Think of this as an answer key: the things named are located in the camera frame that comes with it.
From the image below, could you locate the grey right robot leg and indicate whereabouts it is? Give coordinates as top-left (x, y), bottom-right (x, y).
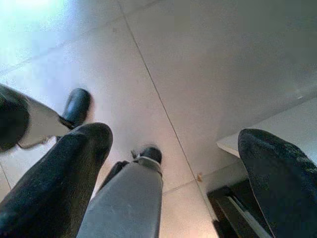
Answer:
top-left (76, 146), bottom-right (164, 238)

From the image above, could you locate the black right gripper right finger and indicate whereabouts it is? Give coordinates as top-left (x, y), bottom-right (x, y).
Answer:
top-left (237, 128), bottom-right (317, 238)

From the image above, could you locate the grey left robot leg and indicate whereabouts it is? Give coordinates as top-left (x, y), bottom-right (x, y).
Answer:
top-left (0, 83), bottom-right (92, 152)

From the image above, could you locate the grey robot leg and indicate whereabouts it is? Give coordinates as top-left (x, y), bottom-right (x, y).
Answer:
top-left (76, 146), bottom-right (164, 238)
top-left (0, 83), bottom-right (92, 152)

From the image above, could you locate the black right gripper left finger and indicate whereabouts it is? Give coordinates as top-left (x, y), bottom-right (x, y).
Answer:
top-left (0, 122), bottom-right (114, 238)

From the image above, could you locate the black cabinet silver trim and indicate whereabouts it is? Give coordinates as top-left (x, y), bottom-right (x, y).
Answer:
top-left (206, 182), bottom-right (273, 238)

